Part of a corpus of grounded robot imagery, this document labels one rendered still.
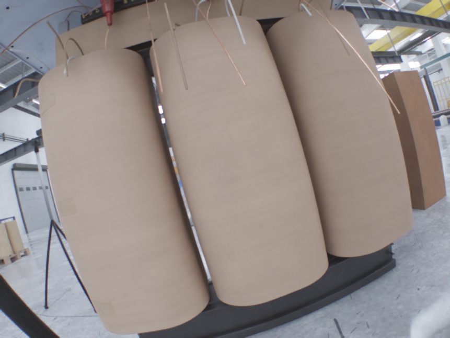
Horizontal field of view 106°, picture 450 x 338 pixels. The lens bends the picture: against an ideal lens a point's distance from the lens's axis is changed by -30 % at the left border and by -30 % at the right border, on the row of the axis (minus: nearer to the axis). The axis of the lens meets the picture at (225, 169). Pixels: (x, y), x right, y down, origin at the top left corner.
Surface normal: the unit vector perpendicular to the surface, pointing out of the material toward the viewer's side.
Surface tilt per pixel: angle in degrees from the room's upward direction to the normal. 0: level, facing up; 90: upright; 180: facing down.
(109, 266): 90
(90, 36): 90
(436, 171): 90
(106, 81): 90
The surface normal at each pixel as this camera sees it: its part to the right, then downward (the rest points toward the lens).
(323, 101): -0.48, 0.14
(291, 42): -0.70, 0.20
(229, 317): 0.11, -0.03
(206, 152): -0.22, 0.07
